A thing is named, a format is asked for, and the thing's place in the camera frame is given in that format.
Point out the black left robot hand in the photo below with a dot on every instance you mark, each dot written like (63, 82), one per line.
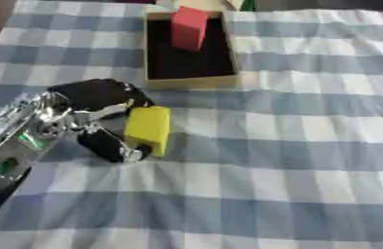
(98, 92)

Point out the yellow block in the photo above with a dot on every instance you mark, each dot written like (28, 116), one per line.
(148, 127)

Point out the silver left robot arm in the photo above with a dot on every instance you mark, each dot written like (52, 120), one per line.
(16, 139)

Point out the tan cardboard box black inside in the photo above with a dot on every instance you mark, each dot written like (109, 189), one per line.
(190, 61)

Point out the red block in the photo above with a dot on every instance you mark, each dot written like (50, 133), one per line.
(188, 29)

